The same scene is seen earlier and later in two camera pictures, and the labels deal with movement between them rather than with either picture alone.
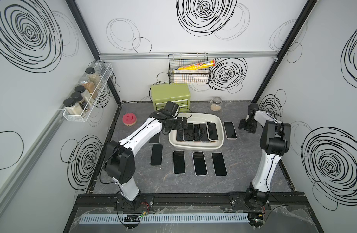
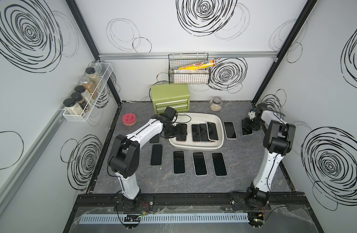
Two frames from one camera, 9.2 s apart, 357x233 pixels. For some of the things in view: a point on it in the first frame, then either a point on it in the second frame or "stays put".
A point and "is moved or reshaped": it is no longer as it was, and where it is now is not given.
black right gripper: (241, 124) stays put
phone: (219, 164) stays put
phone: (179, 165) stays put
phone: (188, 133) is moved or reshaped
